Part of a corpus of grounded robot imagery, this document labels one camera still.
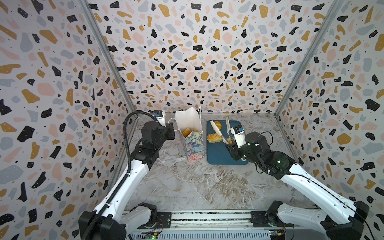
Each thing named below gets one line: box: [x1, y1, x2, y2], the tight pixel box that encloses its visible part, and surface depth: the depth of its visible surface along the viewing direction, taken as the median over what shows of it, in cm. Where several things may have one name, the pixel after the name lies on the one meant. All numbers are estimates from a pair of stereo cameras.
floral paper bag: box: [175, 105, 204, 162], surface depth 90 cm
